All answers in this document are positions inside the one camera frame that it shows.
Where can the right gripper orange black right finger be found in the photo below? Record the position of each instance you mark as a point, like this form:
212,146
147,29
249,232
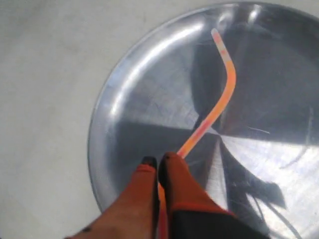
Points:
191,213

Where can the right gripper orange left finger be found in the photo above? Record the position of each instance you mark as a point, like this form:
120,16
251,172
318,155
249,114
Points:
134,215

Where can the thin orange straw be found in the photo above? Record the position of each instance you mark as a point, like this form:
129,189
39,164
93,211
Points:
196,79

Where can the round metal plate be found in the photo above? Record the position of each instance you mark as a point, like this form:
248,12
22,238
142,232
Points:
260,159

